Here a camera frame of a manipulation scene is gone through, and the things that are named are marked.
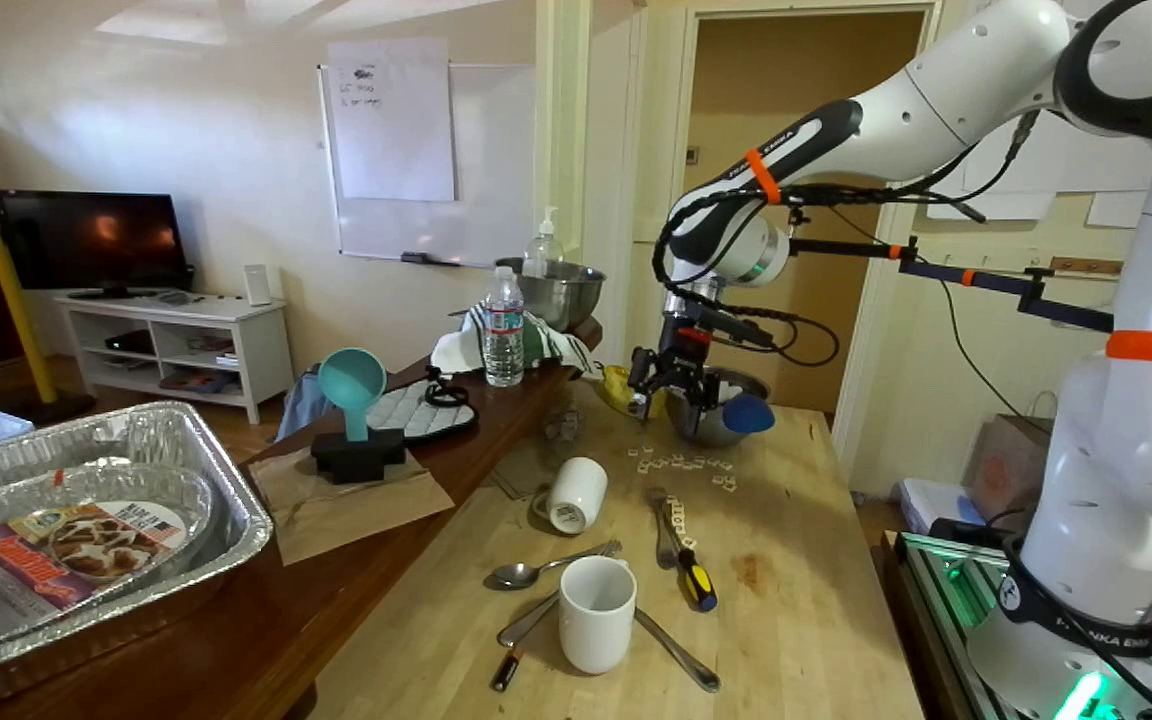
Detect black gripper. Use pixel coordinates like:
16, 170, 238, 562
627, 288, 729, 424

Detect white ceramic mug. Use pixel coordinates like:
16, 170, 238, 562
530, 452, 616, 541
556, 553, 640, 675

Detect yellow black screwdriver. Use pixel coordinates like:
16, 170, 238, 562
650, 487, 725, 615

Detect teal plastic cup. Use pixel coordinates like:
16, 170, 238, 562
311, 344, 392, 443

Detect white television stand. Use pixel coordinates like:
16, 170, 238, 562
60, 290, 295, 426

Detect large steel mixing bowl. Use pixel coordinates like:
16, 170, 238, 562
499, 256, 612, 333

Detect labelled clear water bottle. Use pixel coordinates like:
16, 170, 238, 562
482, 264, 532, 391

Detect clear spray bottle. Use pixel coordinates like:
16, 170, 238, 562
521, 205, 559, 284

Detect green striped white towel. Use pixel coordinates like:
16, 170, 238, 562
430, 301, 603, 382

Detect black white oven mitt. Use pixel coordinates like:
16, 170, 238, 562
365, 376, 482, 443

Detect black block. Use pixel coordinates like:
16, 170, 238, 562
309, 424, 409, 487

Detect translucent storage box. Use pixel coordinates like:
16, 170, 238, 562
962, 413, 1052, 530

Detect wooden door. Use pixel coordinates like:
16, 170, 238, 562
672, 8, 931, 419

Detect brown paper sheet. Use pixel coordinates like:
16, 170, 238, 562
244, 443, 459, 568

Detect blue cloth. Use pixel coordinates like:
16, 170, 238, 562
274, 371, 330, 443

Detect aluminium foil tray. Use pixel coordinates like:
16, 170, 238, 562
0, 394, 276, 692

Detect dark wooden side table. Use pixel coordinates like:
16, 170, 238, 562
0, 316, 607, 720

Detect black flat television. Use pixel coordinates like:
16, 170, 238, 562
0, 182, 195, 305

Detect clear labelled food container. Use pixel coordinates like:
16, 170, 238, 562
0, 456, 226, 660

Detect yellow pole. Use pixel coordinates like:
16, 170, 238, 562
0, 219, 60, 407

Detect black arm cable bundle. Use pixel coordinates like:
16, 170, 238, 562
652, 112, 1048, 405

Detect black handled knife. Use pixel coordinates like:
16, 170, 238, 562
483, 642, 530, 696

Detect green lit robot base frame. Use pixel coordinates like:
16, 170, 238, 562
888, 529, 1152, 720

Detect black camera boom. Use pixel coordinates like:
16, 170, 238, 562
790, 235, 1119, 335

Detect whiteboard on wall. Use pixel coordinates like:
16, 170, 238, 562
322, 32, 459, 209

